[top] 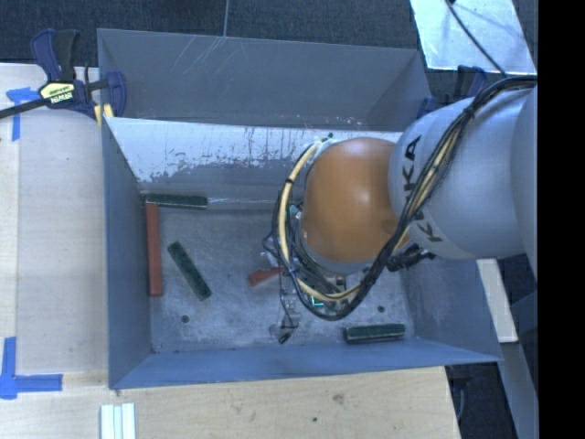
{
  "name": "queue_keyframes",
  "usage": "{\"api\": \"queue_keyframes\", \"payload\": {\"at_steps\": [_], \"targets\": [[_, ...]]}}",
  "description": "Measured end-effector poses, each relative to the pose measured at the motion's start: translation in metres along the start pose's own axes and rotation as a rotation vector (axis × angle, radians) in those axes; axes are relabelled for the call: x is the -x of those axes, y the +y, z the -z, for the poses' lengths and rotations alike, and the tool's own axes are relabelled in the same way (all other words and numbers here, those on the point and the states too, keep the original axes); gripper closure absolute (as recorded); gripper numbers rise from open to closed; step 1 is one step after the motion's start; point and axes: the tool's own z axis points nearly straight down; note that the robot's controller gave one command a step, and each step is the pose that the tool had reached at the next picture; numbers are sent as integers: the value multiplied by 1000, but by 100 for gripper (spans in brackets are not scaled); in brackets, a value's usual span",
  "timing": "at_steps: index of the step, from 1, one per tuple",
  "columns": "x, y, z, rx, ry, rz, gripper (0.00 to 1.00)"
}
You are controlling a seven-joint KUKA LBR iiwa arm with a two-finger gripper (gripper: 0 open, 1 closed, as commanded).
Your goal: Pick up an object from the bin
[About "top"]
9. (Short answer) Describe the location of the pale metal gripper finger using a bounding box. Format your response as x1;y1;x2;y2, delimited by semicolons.
261;238;287;267
269;284;301;345

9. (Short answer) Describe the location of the red-brown flat block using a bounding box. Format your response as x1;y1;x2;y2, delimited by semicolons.
144;202;165;298
247;266;285;287

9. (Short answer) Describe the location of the grey metal bin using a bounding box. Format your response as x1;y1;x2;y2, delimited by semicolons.
96;27;505;391

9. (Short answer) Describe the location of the dark green flat block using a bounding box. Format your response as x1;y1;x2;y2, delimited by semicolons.
343;322;408;345
166;241;213;302
140;191;209;210

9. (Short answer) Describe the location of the pale wood flat board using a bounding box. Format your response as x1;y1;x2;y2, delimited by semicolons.
16;107;111;375

